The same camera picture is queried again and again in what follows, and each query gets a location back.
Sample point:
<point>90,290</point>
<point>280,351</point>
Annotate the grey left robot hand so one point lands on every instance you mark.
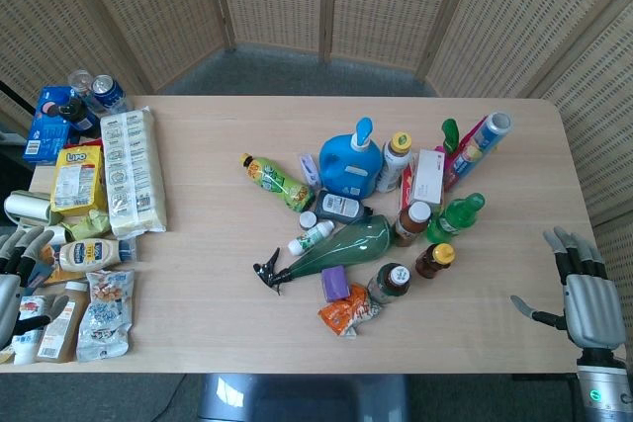
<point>9,293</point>

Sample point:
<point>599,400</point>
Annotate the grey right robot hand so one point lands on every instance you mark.
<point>592,308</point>

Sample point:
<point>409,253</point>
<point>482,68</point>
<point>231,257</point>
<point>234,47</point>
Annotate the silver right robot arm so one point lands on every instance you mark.
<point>605,387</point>

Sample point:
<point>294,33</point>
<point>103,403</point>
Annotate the white tube with label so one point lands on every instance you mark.
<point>32,343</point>

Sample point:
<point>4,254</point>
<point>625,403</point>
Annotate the brown sauce bottle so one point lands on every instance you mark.
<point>62,328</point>

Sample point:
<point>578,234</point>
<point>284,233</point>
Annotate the white mayonnaise squeeze bottle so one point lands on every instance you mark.
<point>91,254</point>

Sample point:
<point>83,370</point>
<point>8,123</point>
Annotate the green soda bottle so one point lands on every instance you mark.
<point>452,219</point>

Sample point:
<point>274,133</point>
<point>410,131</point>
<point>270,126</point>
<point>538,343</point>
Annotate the dark glass bottle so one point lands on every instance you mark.
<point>76,114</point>

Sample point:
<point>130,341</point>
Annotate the brown jar white cap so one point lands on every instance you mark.
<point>411,224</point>

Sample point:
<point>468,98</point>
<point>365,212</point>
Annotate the white bottle brown yellow cap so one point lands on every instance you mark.
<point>393,167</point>

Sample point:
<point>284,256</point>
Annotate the green spray bottle black trigger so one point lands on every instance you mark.
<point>348,244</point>

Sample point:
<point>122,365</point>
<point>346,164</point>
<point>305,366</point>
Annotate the dark grey labelled bottle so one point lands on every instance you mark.
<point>341,207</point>

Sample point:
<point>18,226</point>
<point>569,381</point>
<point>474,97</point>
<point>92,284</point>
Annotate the small white green print bottle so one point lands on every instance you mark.
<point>311,236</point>

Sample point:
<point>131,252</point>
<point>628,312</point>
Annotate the yellow-capped juice bottle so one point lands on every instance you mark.
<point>279,183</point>

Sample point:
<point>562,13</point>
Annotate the orange flat packet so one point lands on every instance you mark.
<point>62,276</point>

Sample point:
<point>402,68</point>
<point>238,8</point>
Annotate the small white cup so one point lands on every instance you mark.
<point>58,235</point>

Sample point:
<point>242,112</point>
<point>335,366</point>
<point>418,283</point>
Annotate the white lint roller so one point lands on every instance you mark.
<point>27,207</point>

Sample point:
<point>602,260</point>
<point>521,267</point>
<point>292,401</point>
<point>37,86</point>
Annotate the silver snack pouch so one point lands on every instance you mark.
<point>106,315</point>

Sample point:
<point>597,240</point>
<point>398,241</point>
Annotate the crumpled green packet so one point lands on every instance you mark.
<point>91,227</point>

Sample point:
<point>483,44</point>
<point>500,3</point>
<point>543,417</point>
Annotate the yellow snack bag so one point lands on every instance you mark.
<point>76,180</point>

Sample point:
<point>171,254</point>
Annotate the blue cookie box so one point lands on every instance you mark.
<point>47,133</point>

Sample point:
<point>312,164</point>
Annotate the long white plastic package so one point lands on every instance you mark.
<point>133,170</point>

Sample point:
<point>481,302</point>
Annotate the blue chips tube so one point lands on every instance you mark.
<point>487,138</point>

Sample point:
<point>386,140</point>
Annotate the dark green jar white lid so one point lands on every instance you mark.
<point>390,283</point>

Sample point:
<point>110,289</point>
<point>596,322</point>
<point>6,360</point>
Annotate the pink box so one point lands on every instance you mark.
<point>462,145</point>

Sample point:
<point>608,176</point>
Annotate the white carton box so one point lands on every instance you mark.
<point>427,177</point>

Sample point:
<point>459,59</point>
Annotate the red toothpaste box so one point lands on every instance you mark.
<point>406,185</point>

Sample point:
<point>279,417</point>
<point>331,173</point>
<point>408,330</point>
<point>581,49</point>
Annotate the blue cola can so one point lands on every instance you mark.
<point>110,93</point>

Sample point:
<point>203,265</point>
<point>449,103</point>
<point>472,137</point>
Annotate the orange snack bag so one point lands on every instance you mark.
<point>343,315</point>

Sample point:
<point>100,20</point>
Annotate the blue detergent jug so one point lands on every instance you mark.
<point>350,165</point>

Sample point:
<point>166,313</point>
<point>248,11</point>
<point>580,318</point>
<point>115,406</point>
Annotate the small white purple tube box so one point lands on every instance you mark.
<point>309,170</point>

